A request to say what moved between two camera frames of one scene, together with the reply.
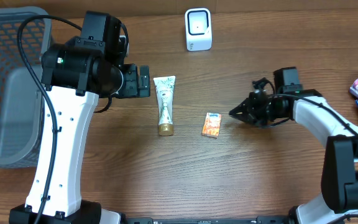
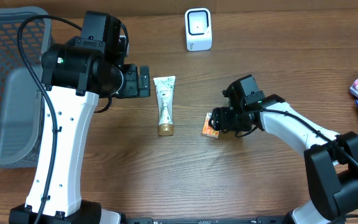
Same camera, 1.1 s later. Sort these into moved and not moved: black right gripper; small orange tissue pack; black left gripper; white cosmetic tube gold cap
Moved: black right gripper
Not moved: black left gripper; white cosmetic tube gold cap; small orange tissue pack
